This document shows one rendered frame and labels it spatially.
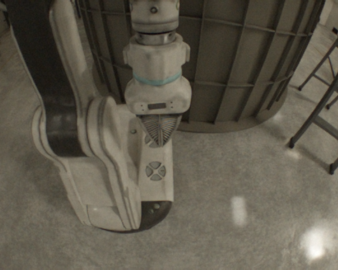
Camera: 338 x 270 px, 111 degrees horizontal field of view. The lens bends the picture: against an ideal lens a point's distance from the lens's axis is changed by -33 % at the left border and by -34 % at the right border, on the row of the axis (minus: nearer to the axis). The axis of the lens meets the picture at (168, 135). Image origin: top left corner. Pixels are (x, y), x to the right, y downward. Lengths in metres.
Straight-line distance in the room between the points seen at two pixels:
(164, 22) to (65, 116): 0.30
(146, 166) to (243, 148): 0.76
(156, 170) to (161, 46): 0.64
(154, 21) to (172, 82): 0.09
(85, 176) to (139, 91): 0.40
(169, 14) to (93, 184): 0.52
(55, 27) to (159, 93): 0.22
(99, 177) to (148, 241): 0.58
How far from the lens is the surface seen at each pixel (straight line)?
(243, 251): 1.13
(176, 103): 0.26
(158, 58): 0.20
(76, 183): 0.62
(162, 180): 0.80
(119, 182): 0.53
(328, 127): 1.51
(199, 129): 1.26
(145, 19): 0.20
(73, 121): 0.41
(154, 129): 0.34
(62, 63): 0.36
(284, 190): 1.33
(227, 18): 0.87
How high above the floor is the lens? 1.03
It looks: 56 degrees down
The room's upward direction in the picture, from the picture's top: 1 degrees clockwise
